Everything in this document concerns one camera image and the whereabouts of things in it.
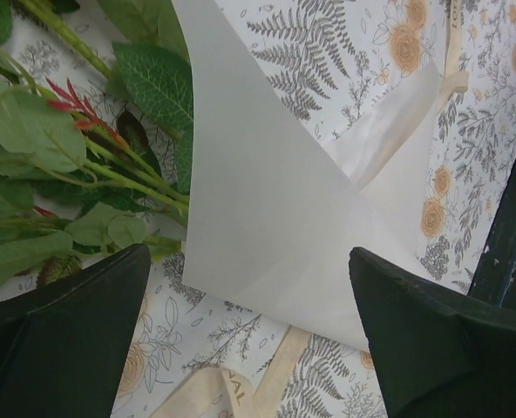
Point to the white paper bouquet wrap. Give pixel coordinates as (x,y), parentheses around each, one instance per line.
(275,196)

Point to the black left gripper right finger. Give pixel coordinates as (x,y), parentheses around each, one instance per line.
(437,353)

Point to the cream printed ribbon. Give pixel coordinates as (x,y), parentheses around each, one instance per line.
(240,392)

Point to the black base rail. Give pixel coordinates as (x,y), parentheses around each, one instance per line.
(494,280)

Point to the floral patterned table mat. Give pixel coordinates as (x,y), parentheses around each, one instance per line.
(473,146)

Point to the pink artificial flower bouquet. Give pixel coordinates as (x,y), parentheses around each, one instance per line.
(73,185)

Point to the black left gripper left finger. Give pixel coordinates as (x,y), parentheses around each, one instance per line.
(63,347)

